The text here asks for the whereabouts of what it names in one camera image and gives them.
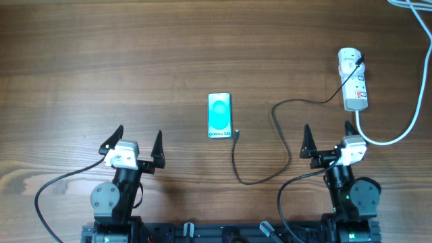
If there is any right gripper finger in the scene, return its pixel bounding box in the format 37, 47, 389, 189
300, 124, 317, 159
344, 120, 359, 136

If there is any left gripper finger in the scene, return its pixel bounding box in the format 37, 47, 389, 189
151, 130, 165, 161
99, 125, 124, 156

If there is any black USB charging cable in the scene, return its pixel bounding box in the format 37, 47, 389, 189
231, 53, 365, 186

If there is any smartphone with cyan screen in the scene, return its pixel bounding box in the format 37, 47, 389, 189
208, 92, 232, 139

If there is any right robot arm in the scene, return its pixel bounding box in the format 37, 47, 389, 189
300, 121, 382, 243

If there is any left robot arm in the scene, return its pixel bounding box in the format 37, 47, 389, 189
81, 126, 165, 243

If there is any white power strip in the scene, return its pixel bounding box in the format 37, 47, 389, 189
338, 47, 369, 111

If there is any black right camera cable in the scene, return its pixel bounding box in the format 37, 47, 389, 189
277, 157, 342, 243

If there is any black camera cable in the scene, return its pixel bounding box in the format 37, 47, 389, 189
34, 157, 107, 243
277, 157, 342, 243

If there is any black left camera cable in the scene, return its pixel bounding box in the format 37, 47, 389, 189
34, 157, 107, 243

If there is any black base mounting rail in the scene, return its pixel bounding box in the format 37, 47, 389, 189
80, 221, 382, 243

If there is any white power strip cord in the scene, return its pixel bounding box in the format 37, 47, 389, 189
354, 0, 432, 146

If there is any white cables top corner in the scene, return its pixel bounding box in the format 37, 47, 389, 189
387, 0, 432, 13

